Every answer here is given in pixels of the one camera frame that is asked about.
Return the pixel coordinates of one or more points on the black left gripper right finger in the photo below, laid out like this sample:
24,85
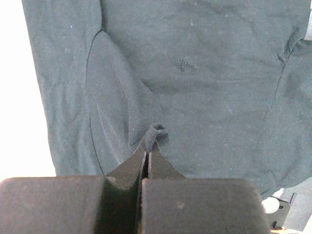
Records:
159,167

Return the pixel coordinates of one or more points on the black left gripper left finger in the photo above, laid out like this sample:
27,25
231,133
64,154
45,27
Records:
118,210

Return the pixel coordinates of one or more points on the black t-shirt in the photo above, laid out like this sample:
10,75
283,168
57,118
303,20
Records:
230,81

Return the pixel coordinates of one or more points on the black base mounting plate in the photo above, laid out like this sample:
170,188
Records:
277,209

